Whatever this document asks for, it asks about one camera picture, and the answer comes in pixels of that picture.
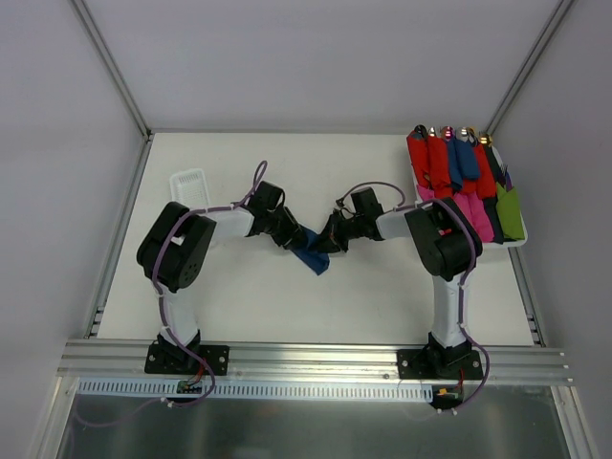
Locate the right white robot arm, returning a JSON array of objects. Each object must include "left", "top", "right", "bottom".
[{"left": 312, "top": 186, "right": 483, "bottom": 379}]

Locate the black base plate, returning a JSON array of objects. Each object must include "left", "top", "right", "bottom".
[
  {"left": 396, "top": 348, "right": 484, "bottom": 381},
  {"left": 143, "top": 340, "right": 230, "bottom": 376}
]

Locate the green napkin roll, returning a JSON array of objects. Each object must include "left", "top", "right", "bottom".
[{"left": 496, "top": 184, "right": 525, "bottom": 240}]

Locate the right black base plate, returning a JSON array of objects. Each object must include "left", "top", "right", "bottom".
[{"left": 396, "top": 348, "right": 484, "bottom": 381}]

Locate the large white plastic basket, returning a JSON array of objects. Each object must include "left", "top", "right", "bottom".
[{"left": 406, "top": 132, "right": 528, "bottom": 247}]

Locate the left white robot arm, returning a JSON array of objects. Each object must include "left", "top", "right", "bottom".
[{"left": 137, "top": 182, "right": 308, "bottom": 373}]

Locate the white slotted cable duct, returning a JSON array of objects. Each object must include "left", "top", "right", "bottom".
[{"left": 76, "top": 378, "right": 434, "bottom": 404}]

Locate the dark blue paper napkin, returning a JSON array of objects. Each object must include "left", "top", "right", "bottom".
[{"left": 290, "top": 228, "right": 330, "bottom": 275}]

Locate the aluminium mounting rail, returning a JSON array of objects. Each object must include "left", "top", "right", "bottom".
[{"left": 56, "top": 339, "right": 575, "bottom": 386}]

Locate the small white plastic basket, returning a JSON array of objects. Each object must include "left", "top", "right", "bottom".
[{"left": 169, "top": 168, "right": 210, "bottom": 209}]

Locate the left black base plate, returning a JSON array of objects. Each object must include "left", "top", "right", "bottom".
[{"left": 143, "top": 340, "right": 230, "bottom": 376}]

